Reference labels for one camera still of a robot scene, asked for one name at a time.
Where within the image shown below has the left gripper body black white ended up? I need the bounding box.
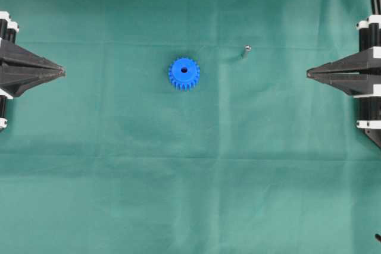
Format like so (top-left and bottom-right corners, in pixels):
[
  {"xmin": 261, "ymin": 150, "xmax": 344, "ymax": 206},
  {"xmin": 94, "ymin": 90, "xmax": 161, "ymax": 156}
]
[{"xmin": 0, "ymin": 11, "xmax": 20, "ymax": 131}]

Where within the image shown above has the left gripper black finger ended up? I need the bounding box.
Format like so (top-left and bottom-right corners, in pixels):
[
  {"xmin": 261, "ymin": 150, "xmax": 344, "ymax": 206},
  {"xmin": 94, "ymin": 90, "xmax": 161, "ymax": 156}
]
[
  {"xmin": 1, "ymin": 39, "xmax": 63, "ymax": 71},
  {"xmin": 1, "ymin": 68, "xmax": 65, "ymax": 97}
]

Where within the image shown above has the grey metal shaft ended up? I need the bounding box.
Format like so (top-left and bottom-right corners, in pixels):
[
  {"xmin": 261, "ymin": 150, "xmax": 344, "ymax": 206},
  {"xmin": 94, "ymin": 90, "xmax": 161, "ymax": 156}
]
[{"xmin": 241, "ymin": 45, "xmax": 252, "ymax": 59}]

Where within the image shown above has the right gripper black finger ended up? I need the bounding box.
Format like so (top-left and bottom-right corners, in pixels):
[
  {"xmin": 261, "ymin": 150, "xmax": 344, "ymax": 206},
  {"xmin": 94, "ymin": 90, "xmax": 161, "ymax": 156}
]
[
  {"xmin": 307, "ymin": 48, "xmax": 374, "ymax": 76},
  {"xmin": 307, "ymin": 73, "xmax": 374, "ymax": 96}
]

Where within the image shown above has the blue plastic gear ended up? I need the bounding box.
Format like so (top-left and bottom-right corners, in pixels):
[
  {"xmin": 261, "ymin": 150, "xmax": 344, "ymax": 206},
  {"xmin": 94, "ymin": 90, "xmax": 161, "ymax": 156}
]
[{"xmin": 168, "ymin": 57, "xmax": 200, "ymax": 91}]

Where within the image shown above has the green table cloth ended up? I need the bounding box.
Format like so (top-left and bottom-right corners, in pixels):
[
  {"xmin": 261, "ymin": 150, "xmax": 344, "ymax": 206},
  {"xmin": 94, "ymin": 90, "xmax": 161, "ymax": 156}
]
[{"xmin": 1, "ymin": 0, "xmax": 380, "ymax": 253}]

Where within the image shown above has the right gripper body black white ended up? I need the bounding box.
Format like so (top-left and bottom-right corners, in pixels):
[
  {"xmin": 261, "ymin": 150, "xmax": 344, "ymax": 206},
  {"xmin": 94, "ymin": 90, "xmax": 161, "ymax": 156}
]
[{"xmin": 355, "ymin": 15, "xmax": 380, "ymax": 130}]

